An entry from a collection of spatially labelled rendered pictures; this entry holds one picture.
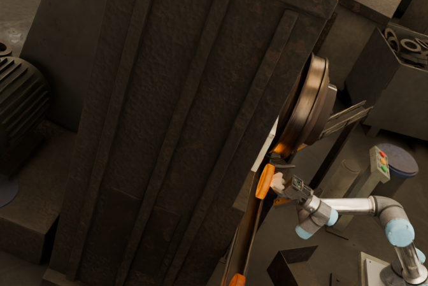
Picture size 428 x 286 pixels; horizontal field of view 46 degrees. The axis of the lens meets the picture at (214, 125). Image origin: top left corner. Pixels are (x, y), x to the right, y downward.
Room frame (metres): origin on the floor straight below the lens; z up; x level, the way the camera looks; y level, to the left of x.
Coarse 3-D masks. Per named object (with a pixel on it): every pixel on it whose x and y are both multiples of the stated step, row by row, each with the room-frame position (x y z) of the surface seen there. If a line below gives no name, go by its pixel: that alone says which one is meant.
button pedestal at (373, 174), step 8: (376, 152) 2.64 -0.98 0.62; (376, 160) 2.55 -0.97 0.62; (368, 168) 2.62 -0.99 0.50; (376, 168) 2.47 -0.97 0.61; (368, 176) 2.55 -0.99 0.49; (376, 176) 2.47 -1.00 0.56; (384, 176) 2.47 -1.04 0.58; (360, 184) 2.57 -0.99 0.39; (368, 184) 2.54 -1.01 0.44; (376, 184) 2.54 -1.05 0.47; (352, 192) 2.61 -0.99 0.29; (360, 192) 2.54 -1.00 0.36; (368, 192) 2.54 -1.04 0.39; (344, 216) 2.54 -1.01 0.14; (352, 216) 2.54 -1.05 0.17; (336, 224) 2.54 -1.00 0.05; (344, 224) 2.54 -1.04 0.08; (336, 232) 2.51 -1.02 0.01; (344, 232) 2.54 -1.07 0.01
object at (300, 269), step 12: (288, 252) 1.48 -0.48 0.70; (300, 252) 1.52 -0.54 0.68; (312, 252) 1.56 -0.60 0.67; (276, 264) 1.43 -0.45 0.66; (288, 264) 1.50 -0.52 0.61; (300, 264) 1.53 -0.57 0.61; (276, 276) 1.40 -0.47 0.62; (288, 276) 1.36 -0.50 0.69; (300, 276) 1.47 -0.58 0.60; (312, 276) 1.50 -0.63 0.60
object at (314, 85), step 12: (324, 60) 1.95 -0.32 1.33; (312, 72) 1.82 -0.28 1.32; (324, 72) 1.83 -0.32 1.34; (312, 84) 1.77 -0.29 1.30; (312, 96) 1.73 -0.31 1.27; (300, 108) 1.70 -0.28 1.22; (312, 108) 1.70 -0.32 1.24; (300, 120) 1.68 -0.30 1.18; (288, 132) 1.67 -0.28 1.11; (300, 132) 1.67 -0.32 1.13; (288, 144) 1.68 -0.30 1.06; (288, 156) 1.70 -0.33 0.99
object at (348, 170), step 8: (344, 160) 2.57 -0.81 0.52; (344, 168) 2.50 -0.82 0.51; (352, 168) 2.51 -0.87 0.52; (336, 176) 2.51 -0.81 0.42; (344, 176) 2.49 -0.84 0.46; (352, 176) 2.49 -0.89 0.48; (328, 184) 2.54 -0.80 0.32; (336, 184) 2.49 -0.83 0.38; (344, 184) 2.49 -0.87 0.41; (328, 192) 2.50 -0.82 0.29; (336, 192) 2.48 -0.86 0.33; (344, 192) 2.50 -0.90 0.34
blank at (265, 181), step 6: (264, 168) 1.75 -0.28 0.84; (270, 168) 1.69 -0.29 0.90; (264, 174) 1.68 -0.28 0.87; (270, 174) 1.66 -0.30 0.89; (264, 180) 1.64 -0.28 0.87; (270, 180) 1.64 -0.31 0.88; (258, 186) 1.70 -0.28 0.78; (264, 186) 1.62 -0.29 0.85; (258, 192) 1.63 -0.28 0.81; (264, 192) 1.62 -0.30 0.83
